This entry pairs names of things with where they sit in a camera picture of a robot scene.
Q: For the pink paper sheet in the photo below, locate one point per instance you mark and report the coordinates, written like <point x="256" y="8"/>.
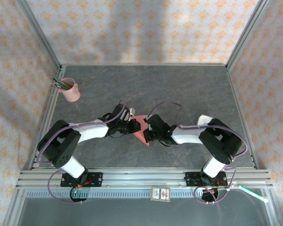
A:
<point x="141" y="137"/>

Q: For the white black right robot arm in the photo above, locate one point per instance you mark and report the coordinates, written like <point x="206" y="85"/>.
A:
<point x="188" y="136"/>

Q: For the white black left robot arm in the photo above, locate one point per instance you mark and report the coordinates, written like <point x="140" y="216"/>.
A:
<point x="92" y="129"/>

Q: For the pink cup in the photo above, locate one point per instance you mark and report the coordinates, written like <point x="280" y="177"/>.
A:
<point x="72" y="93"/>

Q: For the red white card pack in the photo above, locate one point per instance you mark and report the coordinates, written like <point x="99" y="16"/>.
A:
<point x="160" y="194"/>

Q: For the orange pencil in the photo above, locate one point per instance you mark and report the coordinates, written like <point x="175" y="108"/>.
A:
<point x="65" y="84"/>

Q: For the dark green pencil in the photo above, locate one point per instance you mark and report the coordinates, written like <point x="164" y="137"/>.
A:
<point x="59" y="82"/>

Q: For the brown pencil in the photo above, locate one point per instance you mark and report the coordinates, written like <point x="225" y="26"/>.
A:
<point x="55" y="85"/>

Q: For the green white stick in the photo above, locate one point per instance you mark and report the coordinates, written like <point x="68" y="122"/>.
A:
<point x="253" y="194"/>

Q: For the wide aluminium base rail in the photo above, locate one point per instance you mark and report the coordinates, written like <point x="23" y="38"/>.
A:
<point x="141" y="177"/>

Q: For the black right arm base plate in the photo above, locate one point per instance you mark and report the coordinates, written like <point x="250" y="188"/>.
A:
<point x="191" y="179"/>

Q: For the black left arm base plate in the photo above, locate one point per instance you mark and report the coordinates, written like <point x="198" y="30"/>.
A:
<point x="95" y="179"/>

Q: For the thin aluminium rail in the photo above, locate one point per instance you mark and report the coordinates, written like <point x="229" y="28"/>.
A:
<point x="143" y="64"/>

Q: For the aluminium side rail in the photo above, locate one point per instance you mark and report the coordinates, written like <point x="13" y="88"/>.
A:
<point x="244" y="99"/>
<point x="49" y="106"/>

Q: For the aluminium frame post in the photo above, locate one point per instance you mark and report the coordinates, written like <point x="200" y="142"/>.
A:
<point x="40" y="35"/>
<point x="246" y="35"/>

